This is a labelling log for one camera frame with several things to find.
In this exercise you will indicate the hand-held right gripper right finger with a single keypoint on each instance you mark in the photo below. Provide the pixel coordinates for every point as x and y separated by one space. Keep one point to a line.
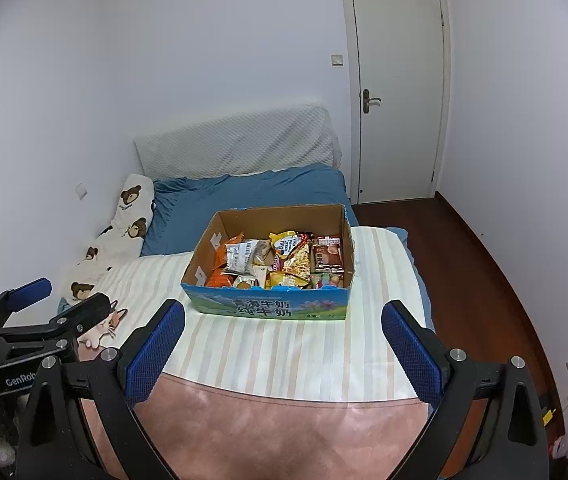
411 350

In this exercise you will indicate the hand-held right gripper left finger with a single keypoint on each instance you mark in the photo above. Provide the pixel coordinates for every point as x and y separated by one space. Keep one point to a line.
156 345

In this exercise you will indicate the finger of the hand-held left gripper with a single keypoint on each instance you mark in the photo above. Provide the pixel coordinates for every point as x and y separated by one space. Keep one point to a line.
31 291
84 312

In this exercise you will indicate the orange snack packet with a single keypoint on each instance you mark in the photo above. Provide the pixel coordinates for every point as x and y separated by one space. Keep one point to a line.
215 279

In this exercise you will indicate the cardboard box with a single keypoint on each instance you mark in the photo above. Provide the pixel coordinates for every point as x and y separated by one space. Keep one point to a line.
264 307

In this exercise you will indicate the pile of mixed snacks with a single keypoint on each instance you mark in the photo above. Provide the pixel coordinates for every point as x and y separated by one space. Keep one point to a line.
294 260

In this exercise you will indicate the striped blanket with cat print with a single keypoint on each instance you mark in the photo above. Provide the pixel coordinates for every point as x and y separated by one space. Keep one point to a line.
264 350

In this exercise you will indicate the bear print pillow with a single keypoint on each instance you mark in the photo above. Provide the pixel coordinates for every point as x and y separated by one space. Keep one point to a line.
129 210

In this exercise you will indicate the blue bed sheet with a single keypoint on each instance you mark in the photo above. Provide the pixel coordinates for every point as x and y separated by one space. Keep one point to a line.
244 192

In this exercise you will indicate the white headboard cover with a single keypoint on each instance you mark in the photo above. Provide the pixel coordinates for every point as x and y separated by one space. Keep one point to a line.
239 140

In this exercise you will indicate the white door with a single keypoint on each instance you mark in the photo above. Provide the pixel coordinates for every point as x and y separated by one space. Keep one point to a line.
344 110
399 60

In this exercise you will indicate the white wall socket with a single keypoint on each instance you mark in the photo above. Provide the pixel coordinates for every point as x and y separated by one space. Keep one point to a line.
81 191

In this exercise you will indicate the white light switch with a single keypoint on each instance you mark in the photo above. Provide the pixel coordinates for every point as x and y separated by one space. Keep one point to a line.
337 60

